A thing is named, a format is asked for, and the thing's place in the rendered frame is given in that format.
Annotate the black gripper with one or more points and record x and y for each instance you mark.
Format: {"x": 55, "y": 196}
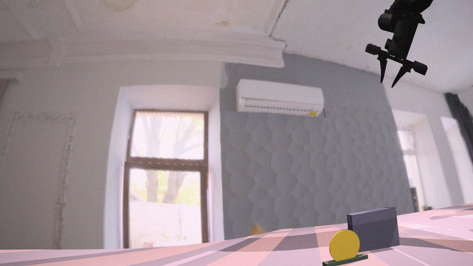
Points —
{"x": 400, "y": 46}

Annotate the gold coin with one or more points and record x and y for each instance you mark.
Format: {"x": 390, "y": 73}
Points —
{"x": 344, "y": 244}

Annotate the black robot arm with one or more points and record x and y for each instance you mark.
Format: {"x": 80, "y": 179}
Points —
{"x": 403, "y": 16}

